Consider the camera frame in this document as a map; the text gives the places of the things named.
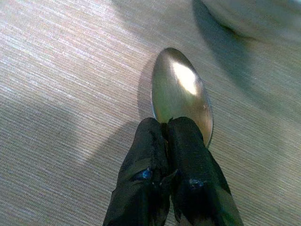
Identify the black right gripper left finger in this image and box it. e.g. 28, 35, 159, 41
103, 117, 170, 226

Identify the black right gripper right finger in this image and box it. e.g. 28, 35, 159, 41
164, 116, 245, 226

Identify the silver metal spoon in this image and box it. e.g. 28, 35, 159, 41
151, 48, 214, 149

